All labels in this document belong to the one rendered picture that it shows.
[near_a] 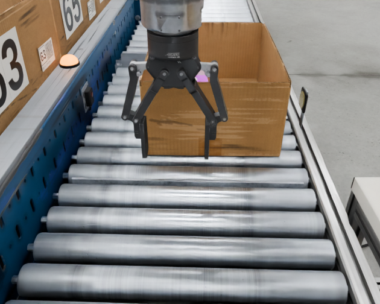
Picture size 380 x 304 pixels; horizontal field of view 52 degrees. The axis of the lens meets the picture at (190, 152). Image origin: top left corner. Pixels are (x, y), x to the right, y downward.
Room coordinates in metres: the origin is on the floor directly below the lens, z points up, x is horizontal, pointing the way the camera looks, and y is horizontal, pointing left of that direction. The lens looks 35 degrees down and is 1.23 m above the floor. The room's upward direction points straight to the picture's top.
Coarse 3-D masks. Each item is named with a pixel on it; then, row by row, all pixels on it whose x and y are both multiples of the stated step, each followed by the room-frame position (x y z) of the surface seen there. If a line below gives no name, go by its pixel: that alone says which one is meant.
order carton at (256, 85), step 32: (224, 32) 1.07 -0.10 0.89; (256, 32) 1.06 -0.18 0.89; (224, 64) 1.06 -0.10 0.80; (256, 64) 1.06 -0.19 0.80; (160, 96) 0.68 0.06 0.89; (224, 96) 0.68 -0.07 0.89; (256, 96) 0.68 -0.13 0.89; (288, 96) 0.68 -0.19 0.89; (160, 128) 0.68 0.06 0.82; (192, 128) 0.68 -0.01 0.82; (224, 128) 0.68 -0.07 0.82; (256, 128) 0.68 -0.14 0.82
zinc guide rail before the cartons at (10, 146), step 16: (112, 0) 1.44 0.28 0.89; (112, 16) 1.23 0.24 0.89; (96, 32) 1.08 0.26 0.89; (80, 48) 0.95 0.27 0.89; (80, 64) 0.85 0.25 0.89; (48, 80) 0.75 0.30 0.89; (64, 80) 0.75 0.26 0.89; (48, 96) 0.68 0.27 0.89; (32, 112) 0.61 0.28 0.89; (48, 112) 0.62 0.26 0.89; (16, 128) 0.56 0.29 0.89; (32, 128) 0.56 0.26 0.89; (0, 144) 0.51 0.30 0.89; (16, 144) 0.51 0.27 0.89; (0, 160) 0.47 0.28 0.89; (16, 160) 0.48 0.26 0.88; (0, 176) 0.43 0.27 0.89
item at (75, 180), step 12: (72, 180) 0.60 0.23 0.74; (84, 180) 0.60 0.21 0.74; (96, 180) 0.60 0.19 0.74; (108, 180) 0.60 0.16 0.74; (120, 180) 0.60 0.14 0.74; (132, 180) 0.60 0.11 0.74; (144, 180) 0.60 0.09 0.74; (156, 180) 0.60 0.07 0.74; (168, 180) 0.60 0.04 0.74; (180, 180) 0.60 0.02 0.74; (192, 180) 0.60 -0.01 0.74; (204, 180) 0.60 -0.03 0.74; (216, 180) 0.60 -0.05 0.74; (228, 180) 0.60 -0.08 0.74
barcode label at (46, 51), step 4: (48, 40) 0.83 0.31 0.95; (44, 44) 0.80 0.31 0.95; (48, 44) 0.82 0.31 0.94; (40, 48) 0.78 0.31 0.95; (44, 48) 0.80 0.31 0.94; (48, 48) 0.82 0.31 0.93; (52, 48) 0.84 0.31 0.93; (40, 52) 0.77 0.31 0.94; (44, 52) 0.79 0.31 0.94; (48, 52) 0.81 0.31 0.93; (52, 52) 0.84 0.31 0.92; (40, 56) 0.77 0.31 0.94; (44, 56) 0.79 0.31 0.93; (48, 56) 0.81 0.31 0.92; (52, 56) 0.83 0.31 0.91; (40, 60) 0.77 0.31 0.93; (44, 60) 0.78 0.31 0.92; (48, 60) 0.81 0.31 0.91; (52, 60) 0.83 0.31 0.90; (44, 64) 0.78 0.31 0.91; (48, 64) 0.80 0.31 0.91; (44, 68) 0.78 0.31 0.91
